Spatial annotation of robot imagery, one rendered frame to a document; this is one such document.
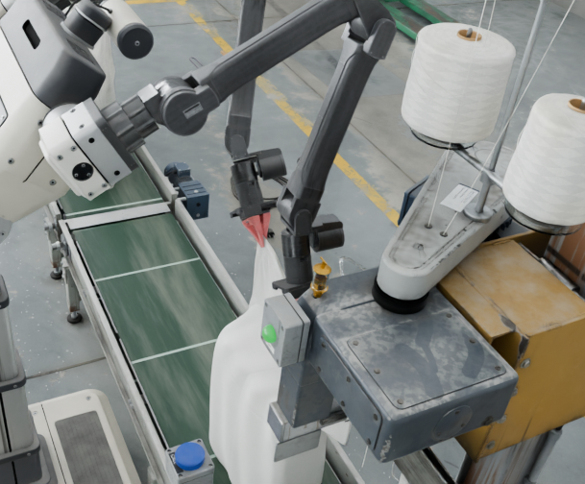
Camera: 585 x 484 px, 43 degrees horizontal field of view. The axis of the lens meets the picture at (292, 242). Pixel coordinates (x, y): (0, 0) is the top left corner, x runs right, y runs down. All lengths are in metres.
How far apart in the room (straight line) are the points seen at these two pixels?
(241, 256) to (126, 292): 0.92
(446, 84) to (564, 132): 0.25
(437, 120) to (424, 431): 0.50
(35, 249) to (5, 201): 1.97
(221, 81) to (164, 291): 1.45
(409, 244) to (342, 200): 2.71
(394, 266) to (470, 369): 0.19
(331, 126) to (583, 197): 0.51
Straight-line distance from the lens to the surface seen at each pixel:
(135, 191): 3.15
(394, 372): 1.11
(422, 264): 1.18
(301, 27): 1.33
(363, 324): 1.17
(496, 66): 1.25
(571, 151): 1.09
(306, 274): 1.52
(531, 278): 1.37
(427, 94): 1.27
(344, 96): 1.41
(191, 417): 2.25
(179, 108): 1.27
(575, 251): 1.40
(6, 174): 1.45
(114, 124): 1.27
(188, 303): 2.60
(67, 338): 3.04
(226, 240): 3.52
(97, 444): 2.36
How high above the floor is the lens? 2.11
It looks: 36 degrees down
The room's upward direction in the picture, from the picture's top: 8 degrees clockwise
